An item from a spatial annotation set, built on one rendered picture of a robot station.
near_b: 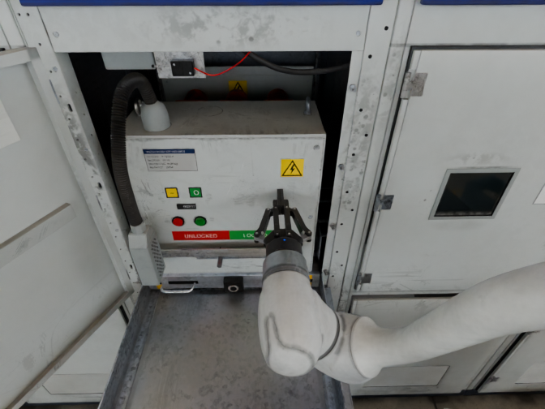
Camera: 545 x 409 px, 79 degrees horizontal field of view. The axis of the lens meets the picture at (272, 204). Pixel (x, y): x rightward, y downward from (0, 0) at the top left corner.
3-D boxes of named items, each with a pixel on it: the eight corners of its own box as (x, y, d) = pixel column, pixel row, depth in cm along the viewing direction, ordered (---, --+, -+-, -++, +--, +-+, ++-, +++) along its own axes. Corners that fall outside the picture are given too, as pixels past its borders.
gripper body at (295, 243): (263, 275, 69) (263, 243, 77) (304, 274, 69) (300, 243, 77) (263, 249, 65) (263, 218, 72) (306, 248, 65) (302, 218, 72)
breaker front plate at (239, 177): (311, 277, 105) (325, 139, 76) (156, 279, 104) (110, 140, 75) (310, 273, 106) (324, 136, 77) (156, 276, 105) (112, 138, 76)
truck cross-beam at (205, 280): (318, 286, 107) (319, 274, 104) (150, 289, 107) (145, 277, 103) (316, 274, 111) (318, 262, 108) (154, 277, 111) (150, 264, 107)
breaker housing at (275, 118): (312, 274, 106) (328, 134, 76) (155, 277, 105) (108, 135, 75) (298, 183, 146) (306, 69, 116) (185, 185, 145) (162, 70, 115)
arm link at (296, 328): (246, 285, 62) (291, 315, 68) (242, 368, 50) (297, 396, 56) (289, 258, 58) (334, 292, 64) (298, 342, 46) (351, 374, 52)
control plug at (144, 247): (160, 286, 90) (144, 239, 80) (142, 286, 90) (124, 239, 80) (166, 264, 97) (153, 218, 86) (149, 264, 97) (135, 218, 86)
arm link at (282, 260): (308, 299, 65) (305, 276, 70) (311, 269, 60) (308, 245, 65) (262, 300, 65) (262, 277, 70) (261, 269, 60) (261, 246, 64)
